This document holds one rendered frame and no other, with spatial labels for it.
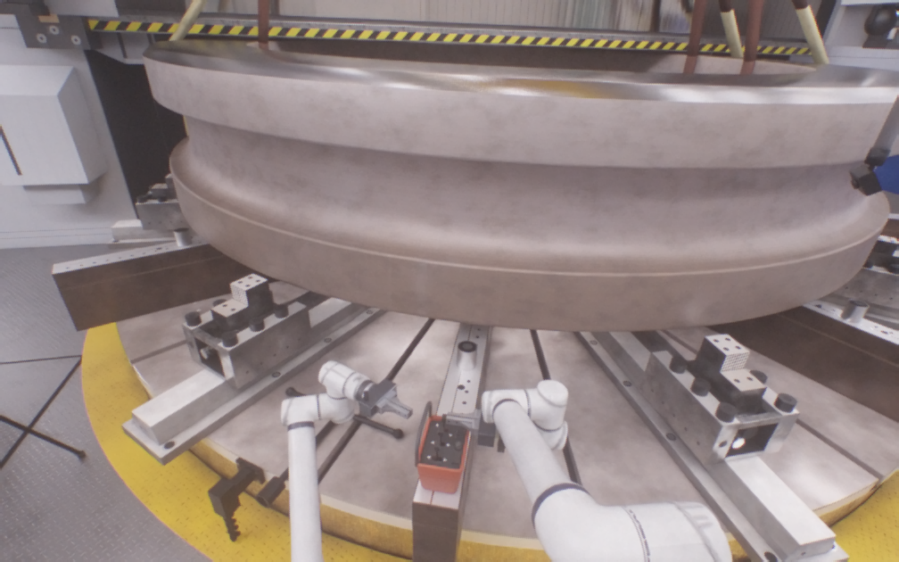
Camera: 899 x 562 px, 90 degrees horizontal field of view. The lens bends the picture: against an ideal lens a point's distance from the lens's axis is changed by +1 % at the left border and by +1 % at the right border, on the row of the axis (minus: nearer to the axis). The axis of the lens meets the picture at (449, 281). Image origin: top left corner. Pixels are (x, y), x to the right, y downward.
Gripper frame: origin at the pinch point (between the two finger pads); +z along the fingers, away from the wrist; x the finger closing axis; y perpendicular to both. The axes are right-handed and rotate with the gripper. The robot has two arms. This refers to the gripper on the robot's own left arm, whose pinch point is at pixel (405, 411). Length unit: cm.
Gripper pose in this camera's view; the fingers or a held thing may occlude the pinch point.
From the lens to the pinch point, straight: 146.1
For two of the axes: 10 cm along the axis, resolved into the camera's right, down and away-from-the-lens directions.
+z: 8.5, 2.8, -4.5
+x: 5.3, -4.0, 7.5
